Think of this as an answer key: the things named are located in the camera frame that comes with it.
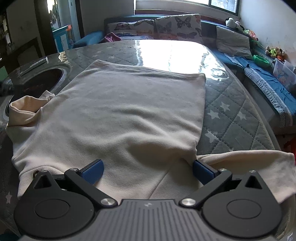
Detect flat butterfly pillow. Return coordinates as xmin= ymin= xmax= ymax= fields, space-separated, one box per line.
xmin=107 ymin=19 xmax=154 ymax=37

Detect blue corner sofa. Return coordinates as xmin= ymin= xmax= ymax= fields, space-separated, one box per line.
xmin=72 ymin=14 xmax=296 ymax=130

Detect blue cabinet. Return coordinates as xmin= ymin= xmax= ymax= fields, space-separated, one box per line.
xmin=52 ymin=25 xmax=74 ymax=52

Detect cream sweater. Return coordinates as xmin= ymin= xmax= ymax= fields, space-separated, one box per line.
xmin=6 ymin=60 xmax=295 ymax=202

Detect pink cloth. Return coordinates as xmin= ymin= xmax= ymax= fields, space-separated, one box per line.
xmin=100 ymin=32 xmax=122 ymax=43

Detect green bowl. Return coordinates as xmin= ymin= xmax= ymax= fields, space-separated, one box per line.
xmin=253 ymin=55 xmax=270 ymax=68

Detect window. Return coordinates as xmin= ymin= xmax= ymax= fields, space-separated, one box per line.
xmin=135 ymin=0 xmax=240 ymax=16

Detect grey knitted blanket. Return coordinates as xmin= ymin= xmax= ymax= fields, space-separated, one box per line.
xmin=243 ymin=66 xmax=295 ymax=129

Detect grey cushion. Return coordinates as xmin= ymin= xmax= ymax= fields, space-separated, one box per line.
xmin=216 ymin=26 xmax=252 ymax=59

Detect clear plastic storage box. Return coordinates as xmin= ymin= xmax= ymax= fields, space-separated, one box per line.
xmin=273 ymin=59 xmax=295 ymax=95

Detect grey remote control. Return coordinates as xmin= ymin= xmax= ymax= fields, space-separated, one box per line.
xmin=20 ymin=57 xmax=48 ymax=76

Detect round black induction cooktop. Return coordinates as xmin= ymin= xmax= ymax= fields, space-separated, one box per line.
xmin=4 ymin=68 xmax=67 ymax=116

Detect green plush toys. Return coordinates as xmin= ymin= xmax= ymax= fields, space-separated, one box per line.
xmin=265 ymin=46 xmax=286 ymax=62

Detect panda plush toy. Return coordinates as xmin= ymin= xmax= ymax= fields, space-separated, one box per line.
xmin=225 ymin=17 xmax=244 ymax=32

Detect upright butterfly pillow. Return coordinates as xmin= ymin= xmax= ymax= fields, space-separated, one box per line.
xmin=154 ymin=14 xmax=203 ymax=44

